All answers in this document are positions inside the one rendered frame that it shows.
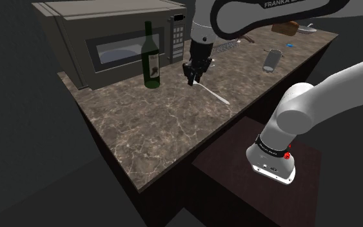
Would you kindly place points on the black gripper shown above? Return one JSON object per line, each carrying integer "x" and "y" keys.
{"x": 200, "y": 55}

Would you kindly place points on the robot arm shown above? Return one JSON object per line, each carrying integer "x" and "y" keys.
{"x": 307, "y": 103}

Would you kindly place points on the white spoon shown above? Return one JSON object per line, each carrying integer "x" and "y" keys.
{"x": 214, "y": 93}

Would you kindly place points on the grey metal grater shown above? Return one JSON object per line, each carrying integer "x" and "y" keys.
{"x": 225, "y": 47}

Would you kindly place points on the dark green wine bottle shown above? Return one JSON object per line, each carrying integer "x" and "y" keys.
{"x": 150, "y": 59}

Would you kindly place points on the brown wooden utensil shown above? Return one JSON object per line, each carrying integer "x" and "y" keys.
{"x": 246, "y": 38}

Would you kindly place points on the grey microwave oven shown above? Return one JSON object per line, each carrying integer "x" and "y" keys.
{"x": 121, "y": 47}

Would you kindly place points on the grey metal cup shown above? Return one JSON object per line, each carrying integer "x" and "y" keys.
{"x": 271, "y": 60}

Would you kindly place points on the small blue object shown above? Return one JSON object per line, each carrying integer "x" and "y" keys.
{"x": 290, "y": 45}

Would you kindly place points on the brown bread loaf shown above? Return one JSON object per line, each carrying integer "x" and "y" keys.
{"x": 285, "y": 28}

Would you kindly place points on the grey bowl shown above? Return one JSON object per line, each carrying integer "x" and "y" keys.
{"x": 306, "y": 30}

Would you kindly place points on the dark wood robot stand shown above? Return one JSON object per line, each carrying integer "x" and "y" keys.
{"x": 256, "y": 188}

